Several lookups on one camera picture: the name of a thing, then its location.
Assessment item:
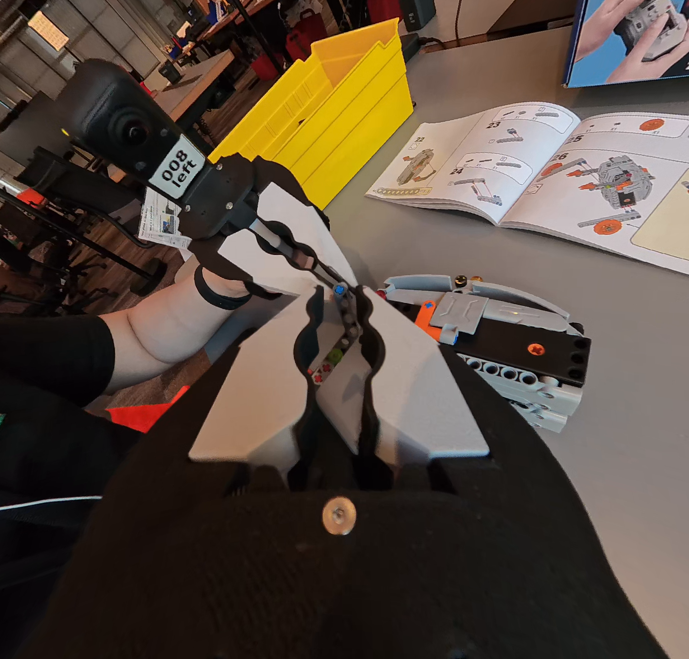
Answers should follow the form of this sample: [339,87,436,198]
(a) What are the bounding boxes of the grey black building-block robot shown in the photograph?
[377,273,593,435]

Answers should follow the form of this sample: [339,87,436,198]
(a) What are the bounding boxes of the open instruction booklet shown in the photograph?
[365,101,689,277]

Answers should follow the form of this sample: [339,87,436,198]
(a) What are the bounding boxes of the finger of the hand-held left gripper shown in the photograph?
[252,181,361,291]
[217,227,337,300]

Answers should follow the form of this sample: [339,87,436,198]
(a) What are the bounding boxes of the orange safety vest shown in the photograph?
[105,385,192,434]

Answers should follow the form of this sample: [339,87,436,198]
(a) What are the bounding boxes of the blue toy box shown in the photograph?
[561,0,689,89]

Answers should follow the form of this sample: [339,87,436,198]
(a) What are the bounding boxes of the light grey table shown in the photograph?
[433,0,585,41]

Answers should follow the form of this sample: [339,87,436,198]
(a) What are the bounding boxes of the person's left forearm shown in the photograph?
[0,288,238,408]

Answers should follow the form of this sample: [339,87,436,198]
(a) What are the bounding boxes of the wooden table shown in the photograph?
[145,51,235,122]

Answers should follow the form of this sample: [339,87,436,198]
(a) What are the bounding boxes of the person's left hand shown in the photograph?
[177,254,255,322]

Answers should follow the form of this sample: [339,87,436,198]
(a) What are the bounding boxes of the wooden workbench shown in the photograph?
[172,0,308,41]

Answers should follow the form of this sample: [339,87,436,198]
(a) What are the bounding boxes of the yellow plastic bin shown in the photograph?
[207,18,415,210]

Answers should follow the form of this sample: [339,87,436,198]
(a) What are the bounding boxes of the grey desk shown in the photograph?
[202,24,689,659]

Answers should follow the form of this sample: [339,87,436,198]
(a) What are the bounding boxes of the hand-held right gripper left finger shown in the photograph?
[187,284,326,491]

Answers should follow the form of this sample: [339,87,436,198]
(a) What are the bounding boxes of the grey beam arm orange claw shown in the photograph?
[308,281,362,386]

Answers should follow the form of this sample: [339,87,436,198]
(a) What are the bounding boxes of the black computer tower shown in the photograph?
[393,0,437,33]

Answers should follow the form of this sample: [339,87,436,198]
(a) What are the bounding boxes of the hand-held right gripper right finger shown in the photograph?
[360,285,492,481]

